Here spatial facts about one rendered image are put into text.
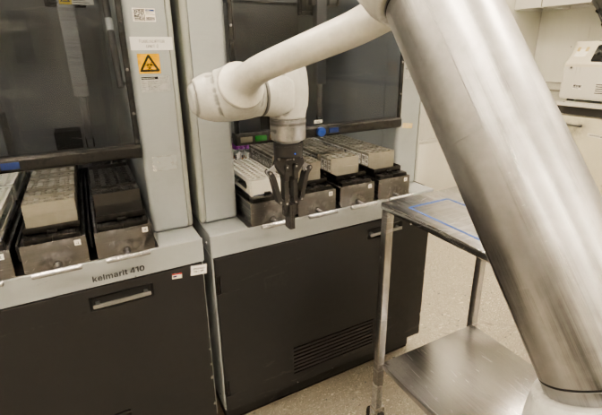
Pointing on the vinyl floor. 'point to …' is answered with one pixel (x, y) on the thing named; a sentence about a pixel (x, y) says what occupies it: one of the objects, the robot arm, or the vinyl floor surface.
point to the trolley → (420, 356)
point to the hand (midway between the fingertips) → (289, 215)
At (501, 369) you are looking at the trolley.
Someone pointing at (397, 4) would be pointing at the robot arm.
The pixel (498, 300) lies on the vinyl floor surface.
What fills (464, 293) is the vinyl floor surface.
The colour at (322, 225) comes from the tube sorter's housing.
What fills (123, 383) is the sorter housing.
